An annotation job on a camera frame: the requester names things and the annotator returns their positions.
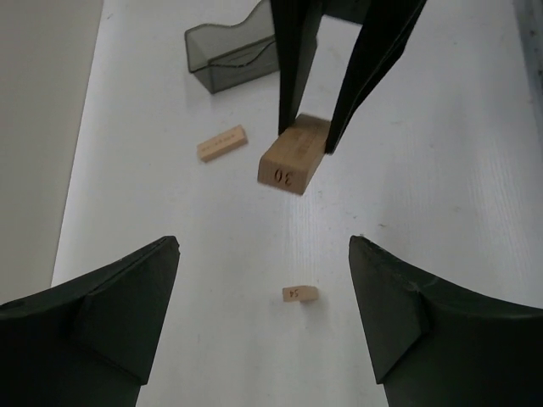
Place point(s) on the smoky transparent plastic box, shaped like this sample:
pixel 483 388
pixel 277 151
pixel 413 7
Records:
pixel 224 56

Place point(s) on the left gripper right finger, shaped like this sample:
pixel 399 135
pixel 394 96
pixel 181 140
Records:
pixel 434 343

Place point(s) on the wood block one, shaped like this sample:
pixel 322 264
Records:
pixel 303 293

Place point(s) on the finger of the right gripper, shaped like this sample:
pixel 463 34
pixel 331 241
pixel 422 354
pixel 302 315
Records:
pixel 381 42
pixel 296 24

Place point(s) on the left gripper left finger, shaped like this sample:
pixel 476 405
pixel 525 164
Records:
pixel 90 341

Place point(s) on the wood block three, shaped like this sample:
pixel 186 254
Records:
pixel 291 161

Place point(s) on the wood block two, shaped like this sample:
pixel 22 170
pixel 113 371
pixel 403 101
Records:
pixel 221 144

